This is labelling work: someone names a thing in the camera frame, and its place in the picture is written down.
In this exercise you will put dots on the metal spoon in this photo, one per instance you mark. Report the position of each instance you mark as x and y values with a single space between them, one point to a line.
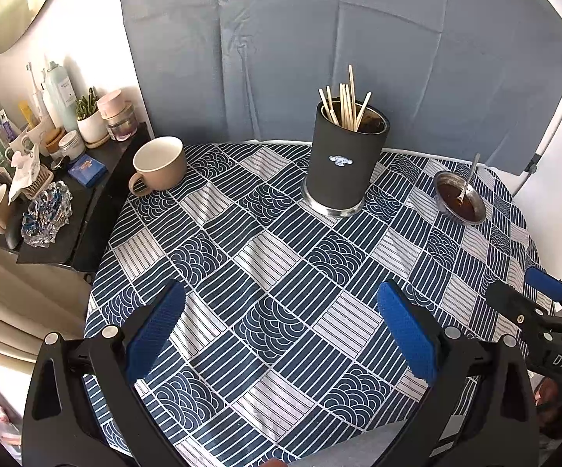
473 168

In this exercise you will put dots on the small blue box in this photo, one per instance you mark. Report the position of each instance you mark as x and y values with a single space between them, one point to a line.
87 169

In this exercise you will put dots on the beige ceramic mug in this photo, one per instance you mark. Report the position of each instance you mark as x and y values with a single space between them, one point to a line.
161 170

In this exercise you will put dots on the crumpled aluminium foil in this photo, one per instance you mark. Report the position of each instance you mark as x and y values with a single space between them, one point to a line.
44 216

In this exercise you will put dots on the white electric toothbrush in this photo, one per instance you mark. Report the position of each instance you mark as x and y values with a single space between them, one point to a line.
36 99

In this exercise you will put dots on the small metal sauce bowl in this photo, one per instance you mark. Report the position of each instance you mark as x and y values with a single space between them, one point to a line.
470 209

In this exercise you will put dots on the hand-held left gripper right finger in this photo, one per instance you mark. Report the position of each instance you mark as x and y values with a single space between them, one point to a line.
407 331

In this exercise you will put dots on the pink lidded jar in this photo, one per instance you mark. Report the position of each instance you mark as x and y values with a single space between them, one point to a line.
110 104

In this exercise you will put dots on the person's right hand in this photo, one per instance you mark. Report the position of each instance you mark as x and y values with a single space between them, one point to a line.
551 394

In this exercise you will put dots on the blue-grey backdrop cloth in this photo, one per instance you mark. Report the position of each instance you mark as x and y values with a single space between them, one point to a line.
285 34

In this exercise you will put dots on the black side shelf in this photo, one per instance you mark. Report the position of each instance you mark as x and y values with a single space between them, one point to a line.
91 204

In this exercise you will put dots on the blue white patterned tablecloth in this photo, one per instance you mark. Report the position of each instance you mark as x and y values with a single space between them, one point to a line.
261 277

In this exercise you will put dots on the beige curtain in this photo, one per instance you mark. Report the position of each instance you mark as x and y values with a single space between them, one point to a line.
13 301

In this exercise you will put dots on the black cylindrical utensil holder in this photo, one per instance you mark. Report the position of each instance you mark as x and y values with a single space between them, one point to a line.
344 175

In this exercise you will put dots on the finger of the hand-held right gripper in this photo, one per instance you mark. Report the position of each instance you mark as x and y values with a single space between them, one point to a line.
546 282
509 299

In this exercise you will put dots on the yellow tube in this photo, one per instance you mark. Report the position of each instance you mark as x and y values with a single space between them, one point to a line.
27 114

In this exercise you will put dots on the white lidded jar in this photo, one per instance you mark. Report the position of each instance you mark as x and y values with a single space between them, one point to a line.
72 146

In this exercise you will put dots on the black backdrop clamp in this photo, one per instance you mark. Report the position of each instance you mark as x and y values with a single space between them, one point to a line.
533 163

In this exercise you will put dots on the potted succulent in white pot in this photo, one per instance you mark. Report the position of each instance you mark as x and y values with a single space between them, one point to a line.
91 129

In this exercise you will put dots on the crumpled white tissue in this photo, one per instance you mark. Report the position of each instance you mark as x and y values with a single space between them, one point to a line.
23 172

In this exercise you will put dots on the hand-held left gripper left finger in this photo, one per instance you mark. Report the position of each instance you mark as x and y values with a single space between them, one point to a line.
156 331

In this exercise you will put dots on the bunch of wooden chopsticks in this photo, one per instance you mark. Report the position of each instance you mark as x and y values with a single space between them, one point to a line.
345 107

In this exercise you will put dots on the glass candle jar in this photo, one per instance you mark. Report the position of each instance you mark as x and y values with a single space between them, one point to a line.
121 126

